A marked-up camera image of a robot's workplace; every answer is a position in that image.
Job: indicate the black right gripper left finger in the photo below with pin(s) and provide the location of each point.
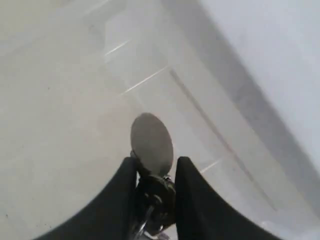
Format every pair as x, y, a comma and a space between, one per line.
109, 216

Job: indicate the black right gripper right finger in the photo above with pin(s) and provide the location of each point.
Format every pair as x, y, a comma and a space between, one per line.
202, 214

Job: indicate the key bunch with blue tag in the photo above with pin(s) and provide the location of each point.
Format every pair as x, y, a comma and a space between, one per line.
155, 193

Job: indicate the clear drawer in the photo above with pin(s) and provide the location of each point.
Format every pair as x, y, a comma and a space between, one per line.
74, 74

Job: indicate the white plastic drawer cabinet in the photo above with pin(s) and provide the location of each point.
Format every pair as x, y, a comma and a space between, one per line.
275, 62

